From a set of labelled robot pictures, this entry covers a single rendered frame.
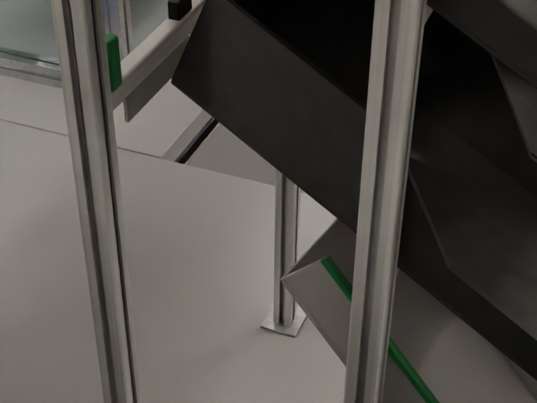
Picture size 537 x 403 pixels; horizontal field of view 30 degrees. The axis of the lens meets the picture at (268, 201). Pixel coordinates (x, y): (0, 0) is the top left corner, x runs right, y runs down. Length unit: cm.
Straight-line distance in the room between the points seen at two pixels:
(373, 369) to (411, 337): 11
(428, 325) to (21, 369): 49
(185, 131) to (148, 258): 28
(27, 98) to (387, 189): 102
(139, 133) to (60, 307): 35
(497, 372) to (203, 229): 54
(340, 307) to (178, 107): 84
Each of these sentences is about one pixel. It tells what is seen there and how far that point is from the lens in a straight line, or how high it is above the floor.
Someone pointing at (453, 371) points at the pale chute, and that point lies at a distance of 71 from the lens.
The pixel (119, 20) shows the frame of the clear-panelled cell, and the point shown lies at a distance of 138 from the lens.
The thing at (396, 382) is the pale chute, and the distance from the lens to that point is 63.
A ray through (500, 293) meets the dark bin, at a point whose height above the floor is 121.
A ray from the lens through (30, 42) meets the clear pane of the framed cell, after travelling 150.
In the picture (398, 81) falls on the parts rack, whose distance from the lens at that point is 47.
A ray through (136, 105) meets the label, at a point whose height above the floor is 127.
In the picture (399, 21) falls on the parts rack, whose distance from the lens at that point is 46.
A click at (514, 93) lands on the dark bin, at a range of 75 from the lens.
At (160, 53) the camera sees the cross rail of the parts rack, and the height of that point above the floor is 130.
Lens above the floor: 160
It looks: 37 degrees down
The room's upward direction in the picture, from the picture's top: 1 degrees clockwise
